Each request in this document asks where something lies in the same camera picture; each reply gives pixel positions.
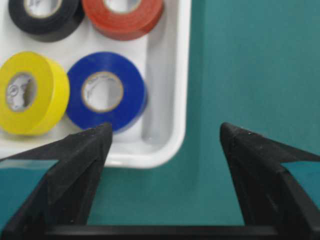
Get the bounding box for black tape roll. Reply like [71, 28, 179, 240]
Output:
[8, 0, 85, 42]

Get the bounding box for red tape roll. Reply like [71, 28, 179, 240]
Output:
[81, 0, 165, 41]

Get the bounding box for yellow tape roll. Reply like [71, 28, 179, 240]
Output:
[0, 51, 70, 136]

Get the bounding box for white plastic case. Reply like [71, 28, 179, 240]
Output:
[0, 0, 192, 169]

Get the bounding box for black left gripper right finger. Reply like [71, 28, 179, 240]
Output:
[219, 122, 320, 240]

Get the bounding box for blue tape roll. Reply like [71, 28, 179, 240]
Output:
[66, 51, 148, 132]

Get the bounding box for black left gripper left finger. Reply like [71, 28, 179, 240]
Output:
[0, 123, 113, 240]

